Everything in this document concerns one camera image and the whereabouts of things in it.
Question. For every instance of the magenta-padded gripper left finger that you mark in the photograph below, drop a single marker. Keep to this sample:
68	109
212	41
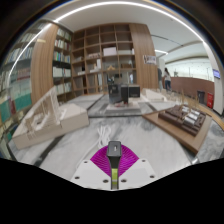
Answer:
86	173

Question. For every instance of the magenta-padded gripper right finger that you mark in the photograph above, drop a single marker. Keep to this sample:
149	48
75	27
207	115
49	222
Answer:
140	171

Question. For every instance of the white architectural model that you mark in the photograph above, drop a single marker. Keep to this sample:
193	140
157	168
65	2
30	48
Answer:
71	118

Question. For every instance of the dark model on wooden board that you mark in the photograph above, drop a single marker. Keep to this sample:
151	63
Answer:
180	121

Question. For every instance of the small white building model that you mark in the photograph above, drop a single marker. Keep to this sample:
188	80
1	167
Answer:
153	95

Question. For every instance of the black building model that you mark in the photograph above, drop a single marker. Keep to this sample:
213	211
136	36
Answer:
120	93

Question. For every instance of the curved wooden slat bench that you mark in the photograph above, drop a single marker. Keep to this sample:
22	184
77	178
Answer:
215	120

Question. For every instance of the person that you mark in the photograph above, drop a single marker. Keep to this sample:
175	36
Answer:
160	78
167	80

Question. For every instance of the glass-fronted bookcase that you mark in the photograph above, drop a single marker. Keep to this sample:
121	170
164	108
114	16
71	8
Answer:
16	90

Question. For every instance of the wooden shelf unit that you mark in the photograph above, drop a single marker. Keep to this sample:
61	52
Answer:
100	60

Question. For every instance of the curved ceiling light strip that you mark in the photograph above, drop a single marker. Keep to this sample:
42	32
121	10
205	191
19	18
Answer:
126	3

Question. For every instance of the wall poster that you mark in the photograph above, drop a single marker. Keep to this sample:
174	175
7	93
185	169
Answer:
149	59

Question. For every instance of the blue wall screen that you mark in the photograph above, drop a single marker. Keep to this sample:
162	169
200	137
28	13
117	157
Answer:
216	74

